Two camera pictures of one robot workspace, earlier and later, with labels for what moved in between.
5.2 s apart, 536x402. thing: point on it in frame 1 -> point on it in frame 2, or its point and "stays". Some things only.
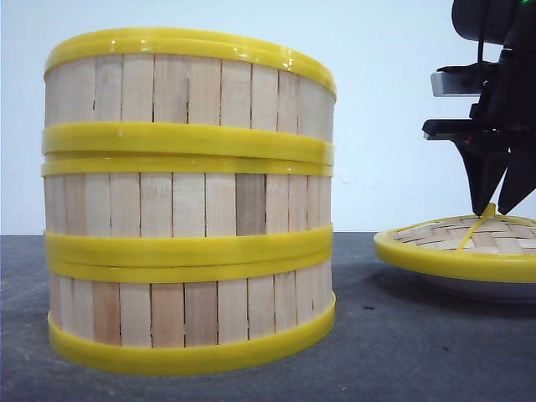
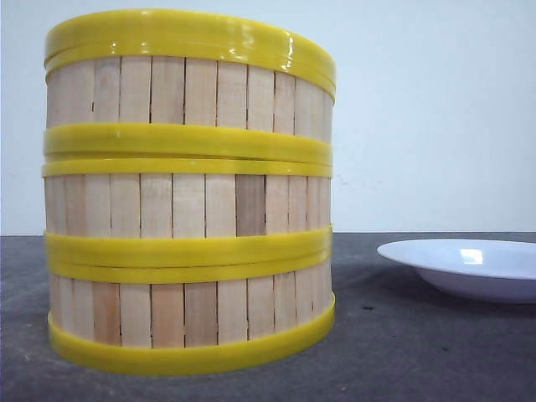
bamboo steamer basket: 189,319 stays
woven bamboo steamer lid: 494,247 -> 222,36
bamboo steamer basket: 184,90 stays
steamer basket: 169,207 stays
